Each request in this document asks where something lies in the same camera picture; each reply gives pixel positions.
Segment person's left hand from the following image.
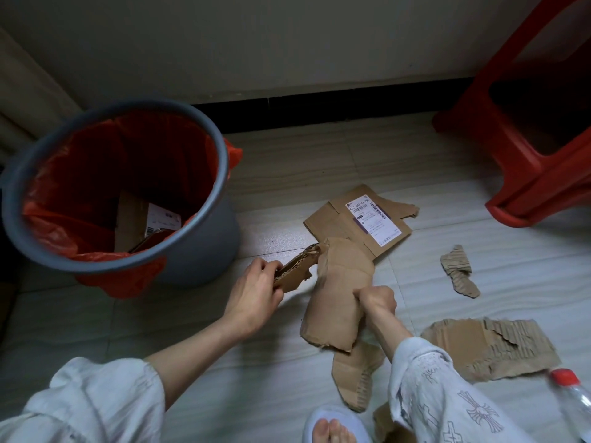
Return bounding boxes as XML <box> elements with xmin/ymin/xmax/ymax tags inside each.
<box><xmin>221</xmin><ymin>258</ymin><xmax>285</xmax><ymax>340</ymax></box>

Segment person's right hand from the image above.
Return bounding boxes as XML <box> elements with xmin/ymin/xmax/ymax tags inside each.
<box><xmin>353</xmin><ymin>285</ymin><xmax>398</xmax><ymax>326</ymax></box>

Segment long bent cardboard piece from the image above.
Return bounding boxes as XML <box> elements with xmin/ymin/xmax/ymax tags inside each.
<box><xmin>299</xmin><ymin>237</ymin><xmax>376</xmax><ymax>354</ymax></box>

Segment small ragged cardboard flap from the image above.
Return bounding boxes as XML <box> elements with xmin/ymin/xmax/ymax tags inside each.
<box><xmin>272</xmin><ymin>243</ymin><xmax>322</xmax><ymax>295</ymax></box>

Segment grey bin with red liner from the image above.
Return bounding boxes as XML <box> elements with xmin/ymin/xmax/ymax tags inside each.
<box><xmin>0</xmin><ymin>98</ymin><xmax>243</xmax><ymax>300</ymax></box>

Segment torn cardboard pieces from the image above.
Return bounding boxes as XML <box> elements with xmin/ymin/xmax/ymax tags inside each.
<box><xmin>302</xmin><ymin>183</ymin><xmax>563</xmax><ymax>443</ymax></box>

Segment cardboard piece white label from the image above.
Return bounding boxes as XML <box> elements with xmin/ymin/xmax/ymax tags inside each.
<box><xmin>114</xmin><ymin>191</ymin><xmax>185</xmax><ymax>254</ymax></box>

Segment clear bottle red label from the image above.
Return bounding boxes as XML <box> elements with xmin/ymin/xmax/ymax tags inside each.
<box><xmin>548</xmin><ymin>367</ymin><xmax>591</xmax><ymax>443</ymax></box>

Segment person's right forearm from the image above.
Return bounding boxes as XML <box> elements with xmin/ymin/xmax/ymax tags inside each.
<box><xmin>367</xmin><ymin>313</ymin><xmax>414</xmax><ymax>365</ymax></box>

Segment person's left forearm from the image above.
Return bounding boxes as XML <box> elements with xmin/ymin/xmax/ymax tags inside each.
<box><xmin>143</xmin><ymin>316</ymin><xmax>252</xmax><ymax>411</ymax></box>

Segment person's printed right sleeve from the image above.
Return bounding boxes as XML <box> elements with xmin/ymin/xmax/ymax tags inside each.
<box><xmin>387</xmin><ymin>336</ymin><xmax>541</xmax><ymax>443</ymax></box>

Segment person's right foot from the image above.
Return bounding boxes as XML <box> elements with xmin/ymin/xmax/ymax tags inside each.
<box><xmin>312</xmin><ymin>418</ymin><xmax>359</xmax><ymax>443</ymax></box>

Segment person's white left sleeve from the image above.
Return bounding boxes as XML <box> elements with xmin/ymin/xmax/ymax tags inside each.
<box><xmin>0</xmin><ymin>357</ymin><xmax>166</xmax><ymax>443</ymax></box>

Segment light blue right slipper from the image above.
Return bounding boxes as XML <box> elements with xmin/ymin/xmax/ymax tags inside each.
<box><xmin>302</xmin><ymin>405</ymin><xmax>374</xmax><ymax>443</ymax></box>

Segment red plastic stool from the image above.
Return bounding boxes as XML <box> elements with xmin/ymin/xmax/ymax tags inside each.
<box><xmin>432</xmin><ymin>0</ymin><xmax>591</xmax><ymax>229</ymax></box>

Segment striped brown curtain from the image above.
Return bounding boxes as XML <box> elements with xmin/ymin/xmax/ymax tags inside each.
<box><xmin>0</xmin><ymin>27</ymin><xmax>84</xmax><ymax>167</ymax></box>

